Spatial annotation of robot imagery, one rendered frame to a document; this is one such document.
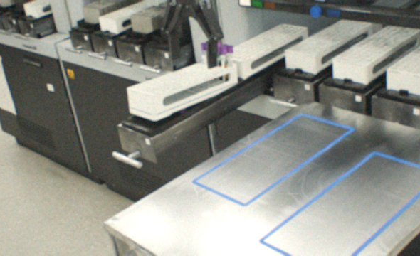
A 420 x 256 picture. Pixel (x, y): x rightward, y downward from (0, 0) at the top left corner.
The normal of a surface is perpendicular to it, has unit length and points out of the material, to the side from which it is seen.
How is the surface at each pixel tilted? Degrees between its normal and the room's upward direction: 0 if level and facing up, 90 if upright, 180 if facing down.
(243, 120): 90
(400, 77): 90
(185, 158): 90
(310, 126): 0
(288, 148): 0
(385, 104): 90
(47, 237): 0
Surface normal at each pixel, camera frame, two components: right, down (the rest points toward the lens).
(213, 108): 0.71, 0.23
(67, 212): -0.14, -0.88
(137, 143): -0.69, 0.41
